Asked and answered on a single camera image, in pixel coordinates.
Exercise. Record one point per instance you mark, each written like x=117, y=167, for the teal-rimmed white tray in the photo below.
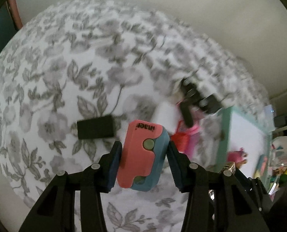
x=239, y=130

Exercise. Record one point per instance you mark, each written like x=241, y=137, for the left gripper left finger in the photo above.
x=54, y=210

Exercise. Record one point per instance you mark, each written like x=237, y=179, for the grey floral tablecloth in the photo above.
x=80, y=60

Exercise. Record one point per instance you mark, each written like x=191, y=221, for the coral blue plastic toy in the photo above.
x=143, y=156

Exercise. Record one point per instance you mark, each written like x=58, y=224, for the white translucent box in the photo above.
x=269, y=114

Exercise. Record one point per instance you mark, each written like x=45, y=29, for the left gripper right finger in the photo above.
x=224, y=201

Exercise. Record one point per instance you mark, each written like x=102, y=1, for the small black rectangular block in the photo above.
x=96, y=128

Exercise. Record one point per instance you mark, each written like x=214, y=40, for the black binder clip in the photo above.
x=192, y=97

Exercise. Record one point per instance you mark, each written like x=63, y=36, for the pink and red toy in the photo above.
x=186, y=139

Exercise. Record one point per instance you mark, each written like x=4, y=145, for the white plastic charger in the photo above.
x=167, y=115

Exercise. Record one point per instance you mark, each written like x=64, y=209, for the pink helmet puppy figure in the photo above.
x=239, y=157

